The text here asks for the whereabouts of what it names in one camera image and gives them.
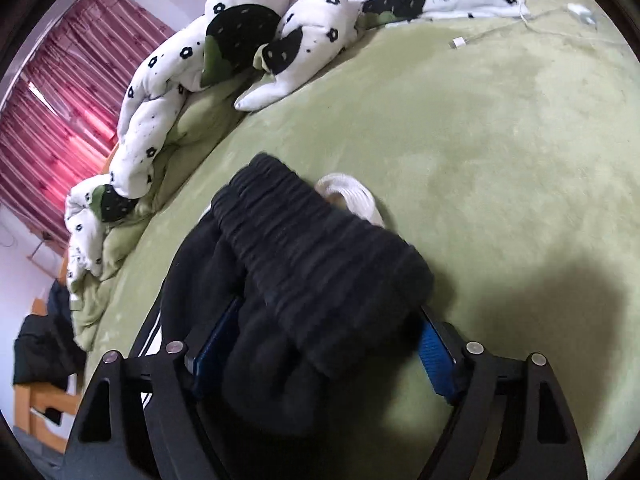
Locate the red pink curtain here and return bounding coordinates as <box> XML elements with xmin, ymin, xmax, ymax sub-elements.
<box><xmin>1</xmin><ymin>0</ymin><xmax>172</xmax><ymax>252</ymax></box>

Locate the white charging cable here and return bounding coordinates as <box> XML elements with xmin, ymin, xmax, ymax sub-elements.
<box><xmin>448</xmin><ymin>1</ymin><xmax>626</xmax><ymax>51</ymax></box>

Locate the white black-flower duvet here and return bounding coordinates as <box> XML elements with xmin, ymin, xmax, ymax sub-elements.
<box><xmin>64</xmin><ymin>0</ymin><xmax>358</xmax><ymax>286</ymax></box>

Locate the wooden bed frame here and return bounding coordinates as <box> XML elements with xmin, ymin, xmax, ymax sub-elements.
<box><xmin>3</xmin><ymin>255</ymin><xmax>81</xmax><ymax>453</ymax></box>

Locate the green fleece blanket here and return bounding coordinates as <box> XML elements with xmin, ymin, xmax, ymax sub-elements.
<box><xmin>65</xmin><ymin>74</ymin><xmax>250</xmax><ymax>351</ymax></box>

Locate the black jacket on footboard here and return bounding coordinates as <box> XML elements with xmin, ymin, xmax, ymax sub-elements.
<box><xmin>13</xmin><ymin>314</ymin><xmax>87</xmax><ymax>388</ymax></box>

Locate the dark blue garment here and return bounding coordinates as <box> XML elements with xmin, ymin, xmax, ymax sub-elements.
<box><xmin>47</xmin><ymin>280</ymin><xmax>73</xmax><ymax>332</ymax></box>

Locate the black pants white side stripe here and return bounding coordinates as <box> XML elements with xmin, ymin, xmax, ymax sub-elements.
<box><xmin>148</xmin><ymin>154</ymin><xmax>434</xmax><ymax>479</ymax></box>

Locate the green fleece bed sheet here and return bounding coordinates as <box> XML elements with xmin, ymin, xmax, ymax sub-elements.
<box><xmin>88</xmin><ymin>0</ymin><xmax>639</xmax><ymax>479</ymax></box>

